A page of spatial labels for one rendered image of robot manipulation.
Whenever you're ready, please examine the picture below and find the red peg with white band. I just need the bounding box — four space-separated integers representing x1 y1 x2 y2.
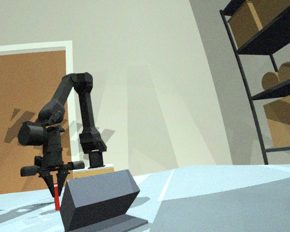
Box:
54 183 60 210

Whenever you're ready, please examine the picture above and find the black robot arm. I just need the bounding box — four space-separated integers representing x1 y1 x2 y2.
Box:
18 72 107 169

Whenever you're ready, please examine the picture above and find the grey square panel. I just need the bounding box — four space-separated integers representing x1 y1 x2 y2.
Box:
59 169 148 232

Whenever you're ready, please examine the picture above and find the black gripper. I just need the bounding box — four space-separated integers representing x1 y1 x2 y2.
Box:
20 144 85 197

